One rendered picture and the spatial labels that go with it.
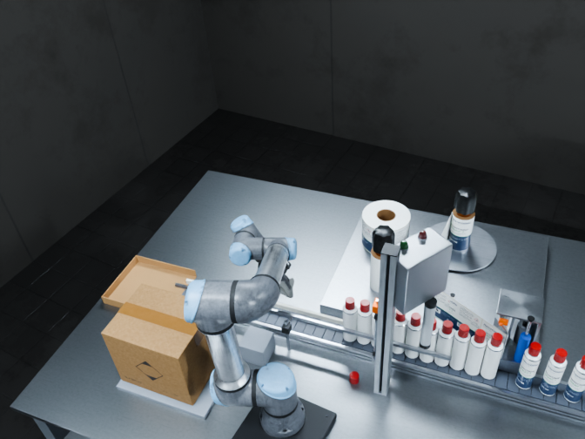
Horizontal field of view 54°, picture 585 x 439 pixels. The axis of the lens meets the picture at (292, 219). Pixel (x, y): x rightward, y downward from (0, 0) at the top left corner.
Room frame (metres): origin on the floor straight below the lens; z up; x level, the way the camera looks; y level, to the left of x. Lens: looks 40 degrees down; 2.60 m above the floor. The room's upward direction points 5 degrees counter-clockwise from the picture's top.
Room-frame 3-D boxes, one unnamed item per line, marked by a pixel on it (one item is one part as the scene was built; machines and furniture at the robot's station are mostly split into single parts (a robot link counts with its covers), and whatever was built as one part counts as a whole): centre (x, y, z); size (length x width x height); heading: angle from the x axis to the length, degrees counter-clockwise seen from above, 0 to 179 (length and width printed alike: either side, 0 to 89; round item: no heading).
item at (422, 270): (1.16, -0.34, 1.38); 0.17 x 0.10 x 0.19; 120
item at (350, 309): (1.33, -0.18, 0.98); 0.05 x 0.05 x 0.20
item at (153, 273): (1.70, 0.62, 0.85); 0.30 x 0.26 x 0.04; 65
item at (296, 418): (1.05, 0.09, 0.90); 0.15 x 0.15 x 0.10
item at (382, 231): (1.57, -0.33, 1.03); 0.09 x 0.09 x 0.30
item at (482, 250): (1.76, -0.69, 0.89); 0.31 x 0.31 x 0.01
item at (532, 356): (1.08, -0.73, 0.98); 0.05 x 0.05 x 0.20
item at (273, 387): (1.05, 0.10, 1.02); 0.13 x 0.12 x 0.14; 82
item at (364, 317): (1.31, -0.22, 0.98); 0.05 x 0.05 x 0.20
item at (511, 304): (1.20, -0.71, 1.14); 0.14 x 0.11 x 0.01; 65
